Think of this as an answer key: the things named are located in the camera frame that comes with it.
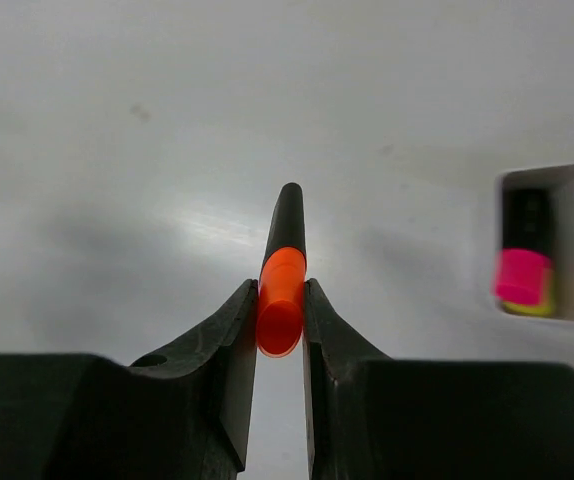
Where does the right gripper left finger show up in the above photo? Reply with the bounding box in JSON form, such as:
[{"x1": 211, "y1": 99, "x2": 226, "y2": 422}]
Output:
[{"x1": 0, "y1": 280, "x2": 258, "y2": 479}]

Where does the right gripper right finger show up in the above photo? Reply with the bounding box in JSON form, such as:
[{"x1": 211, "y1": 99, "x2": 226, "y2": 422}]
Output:
[{"x1": 303, "y1": 280, "x2": 574, "y2": 479}]

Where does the orange highlighter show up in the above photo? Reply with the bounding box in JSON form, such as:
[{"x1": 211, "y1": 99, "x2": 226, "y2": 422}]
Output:
[{"x1": 256, "y1": 182, "x2": 307, "y2": 358}]

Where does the yellow highlighter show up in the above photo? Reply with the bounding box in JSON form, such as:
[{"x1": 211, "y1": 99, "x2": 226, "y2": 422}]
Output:
[{"x1": 500, "y1": 270, "x2": 556, "y2": 318}]

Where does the pink highlighter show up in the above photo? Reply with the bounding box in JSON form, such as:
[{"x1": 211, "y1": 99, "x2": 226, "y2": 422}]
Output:
[{"x1": 493, "y1": 188, "x2": 555, "y2": 307}]

